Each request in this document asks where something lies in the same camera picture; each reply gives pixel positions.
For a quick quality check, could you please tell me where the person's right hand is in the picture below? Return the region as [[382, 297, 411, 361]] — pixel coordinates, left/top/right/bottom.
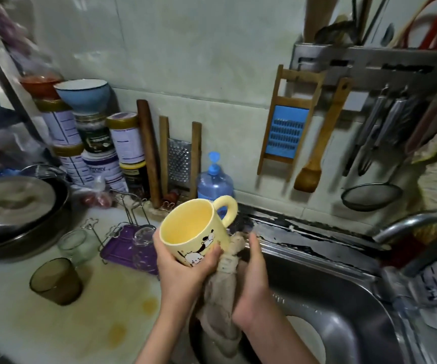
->
[[231, 231, 273, 331]]

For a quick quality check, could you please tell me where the person's left hand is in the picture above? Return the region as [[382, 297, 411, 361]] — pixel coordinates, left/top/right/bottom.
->
[[152, 231, 223, 311]]

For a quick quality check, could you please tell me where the beige dish cloth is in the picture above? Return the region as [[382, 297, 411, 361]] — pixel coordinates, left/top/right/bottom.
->
[[196, 231, 250, 361]]

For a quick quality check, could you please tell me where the yellow mug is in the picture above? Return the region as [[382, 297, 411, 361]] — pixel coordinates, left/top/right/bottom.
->
[[158, 195, 239, 267]]

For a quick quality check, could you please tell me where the small clear glass cup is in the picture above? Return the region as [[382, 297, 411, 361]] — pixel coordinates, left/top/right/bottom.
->
[[58, 230, 91, 262]]

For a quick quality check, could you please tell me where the brown amber glass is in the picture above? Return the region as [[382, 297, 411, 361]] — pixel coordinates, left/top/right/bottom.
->
[[29, 257, 84, 306]]

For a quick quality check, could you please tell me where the person's right forearm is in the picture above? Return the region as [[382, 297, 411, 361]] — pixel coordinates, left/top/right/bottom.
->
[[245, 307, 318, 364]]

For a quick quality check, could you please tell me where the purple plastic tray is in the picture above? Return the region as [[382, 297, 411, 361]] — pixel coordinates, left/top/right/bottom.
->
[[99, 223, 159, 276]]

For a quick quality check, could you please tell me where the white plate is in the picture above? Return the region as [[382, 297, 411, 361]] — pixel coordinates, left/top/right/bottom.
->
[[287, 314, 327, 364]]

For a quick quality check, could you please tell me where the small blue water bottle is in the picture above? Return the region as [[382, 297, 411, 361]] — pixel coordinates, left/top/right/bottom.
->
[[197, 151, 236, 205]]

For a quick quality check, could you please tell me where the plastic bag with red contents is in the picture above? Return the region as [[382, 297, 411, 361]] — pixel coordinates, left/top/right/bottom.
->
[[80, 178, 115, 209]]

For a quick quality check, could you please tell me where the wooden framed metal grater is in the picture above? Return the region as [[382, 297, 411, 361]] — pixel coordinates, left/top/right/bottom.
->
[[158, 116, 203, 202]]

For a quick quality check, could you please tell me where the wooden rolling pin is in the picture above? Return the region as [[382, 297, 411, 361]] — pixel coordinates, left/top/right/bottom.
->
[[136, 100, 163, 208]]

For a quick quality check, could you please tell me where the black wok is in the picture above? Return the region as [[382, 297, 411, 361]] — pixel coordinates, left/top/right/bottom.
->
[[0, 163, 74, 262]]

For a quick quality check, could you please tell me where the mesh strainer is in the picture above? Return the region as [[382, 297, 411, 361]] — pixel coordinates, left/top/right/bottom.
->
[[340, 159, 405, 212]]

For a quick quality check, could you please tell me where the wooden slicer with blue blade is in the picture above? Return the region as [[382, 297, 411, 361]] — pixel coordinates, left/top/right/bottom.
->
[[256, 65, 327, 181]]

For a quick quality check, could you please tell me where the wooden spatula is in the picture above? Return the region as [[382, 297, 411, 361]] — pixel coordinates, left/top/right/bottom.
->
[[293, 78, 354, 194]]

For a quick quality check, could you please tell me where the stack of labelled tin cans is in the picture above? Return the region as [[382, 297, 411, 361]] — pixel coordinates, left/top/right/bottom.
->
[[36, 98, 150, 196]]

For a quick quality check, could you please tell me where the metal faucet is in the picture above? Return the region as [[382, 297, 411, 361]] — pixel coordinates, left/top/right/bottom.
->
[[372, 210, 437, 300]]

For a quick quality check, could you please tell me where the steel pot lid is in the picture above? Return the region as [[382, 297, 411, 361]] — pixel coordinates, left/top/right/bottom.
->
[[0, 175, 58, 228]]

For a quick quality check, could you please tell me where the metal peeler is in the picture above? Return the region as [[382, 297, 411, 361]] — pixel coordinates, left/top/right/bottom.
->
[[357, 90, 409, 176], [342, 85, 391, 177]]

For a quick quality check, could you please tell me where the blue enamel bowl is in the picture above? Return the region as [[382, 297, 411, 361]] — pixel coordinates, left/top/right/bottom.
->
[[54, 78, 112, 114]]

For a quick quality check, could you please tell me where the brown bowl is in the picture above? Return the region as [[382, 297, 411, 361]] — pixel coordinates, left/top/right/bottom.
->
[[19, 75, 64, 101]]

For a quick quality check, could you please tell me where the dark metal ladle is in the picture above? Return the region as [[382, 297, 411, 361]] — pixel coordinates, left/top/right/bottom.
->
[[315, 21, 360, 47]]

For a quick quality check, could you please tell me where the metal storage shelf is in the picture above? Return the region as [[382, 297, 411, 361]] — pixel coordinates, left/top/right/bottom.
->
[[0, 0, 53, 149]]

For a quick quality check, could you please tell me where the wooden scoop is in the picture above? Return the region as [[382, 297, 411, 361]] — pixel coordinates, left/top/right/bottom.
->
[[303, 0, 341, 44]]

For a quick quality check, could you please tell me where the bundle of dark chopsticks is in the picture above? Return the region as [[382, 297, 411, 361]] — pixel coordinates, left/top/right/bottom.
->
[[351, 0, 391, 44]]

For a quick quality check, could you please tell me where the metal wire cup rack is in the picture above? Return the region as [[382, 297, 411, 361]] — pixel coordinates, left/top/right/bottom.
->
[[82, 192, 162, 276]]

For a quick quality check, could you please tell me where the wall mounted metal utensil rack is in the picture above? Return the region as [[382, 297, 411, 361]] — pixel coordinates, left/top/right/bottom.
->
[[290, 43, 437, 92]]

